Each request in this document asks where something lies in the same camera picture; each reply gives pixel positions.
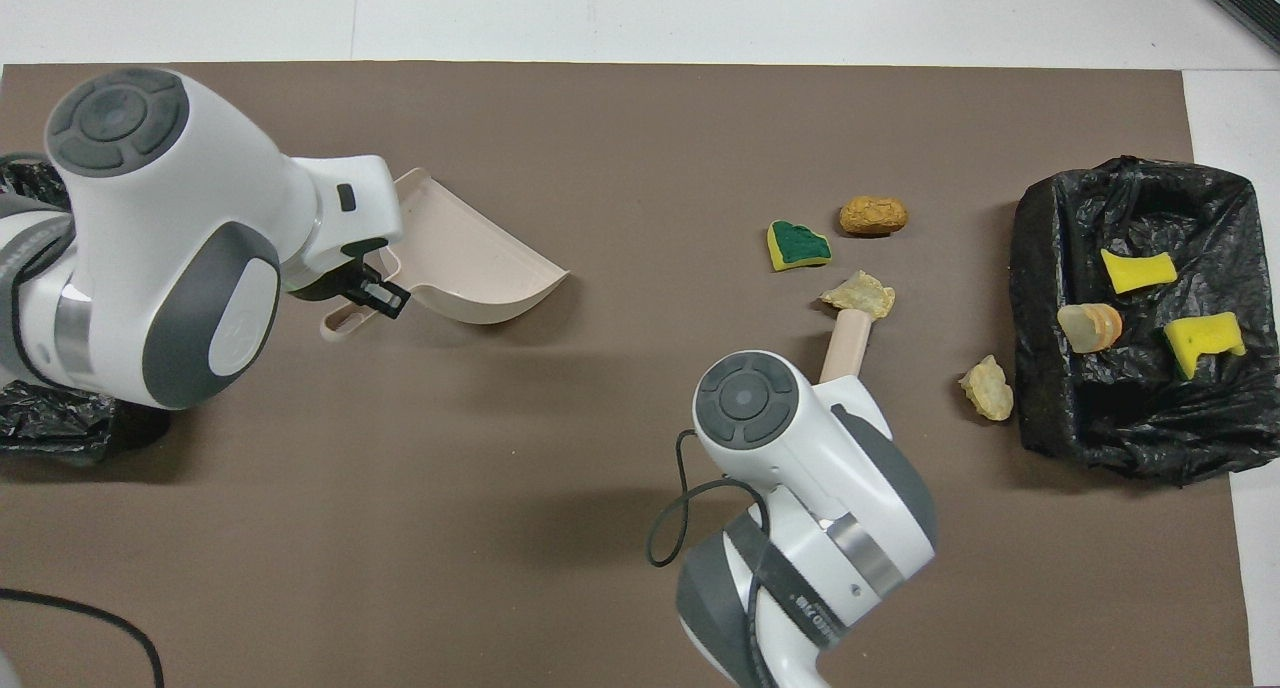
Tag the wedge yellow sponge piece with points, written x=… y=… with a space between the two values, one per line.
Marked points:
x=1135 y=271

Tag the black bag lined pink bin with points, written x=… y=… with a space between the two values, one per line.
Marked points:
x=60 y=428

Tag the beige hand brush black bristles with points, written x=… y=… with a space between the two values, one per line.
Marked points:
x=848 y=348

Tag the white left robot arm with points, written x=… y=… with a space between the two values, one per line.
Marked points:
x=170 y=198

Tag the orange-brown foam lump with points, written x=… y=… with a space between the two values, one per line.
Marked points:
x=873 y=216

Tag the cream foam chunk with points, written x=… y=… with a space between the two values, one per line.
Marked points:
x=1090 y=328
x=860 y=294
x=988 y=388

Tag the beige plastic dustpan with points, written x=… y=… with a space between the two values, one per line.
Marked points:
x=470 y=258

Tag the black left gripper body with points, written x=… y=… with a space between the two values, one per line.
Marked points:
x=330 y=273

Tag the green and yellow sponge piece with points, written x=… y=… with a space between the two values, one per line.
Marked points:
x=798 y=246

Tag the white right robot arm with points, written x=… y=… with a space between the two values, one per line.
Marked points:
x=820 y=468

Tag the notched yellow sponge piece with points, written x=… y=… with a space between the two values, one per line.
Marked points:
x=1205 y=340

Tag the brown table mat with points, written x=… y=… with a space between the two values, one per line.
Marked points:
x=600 y=118

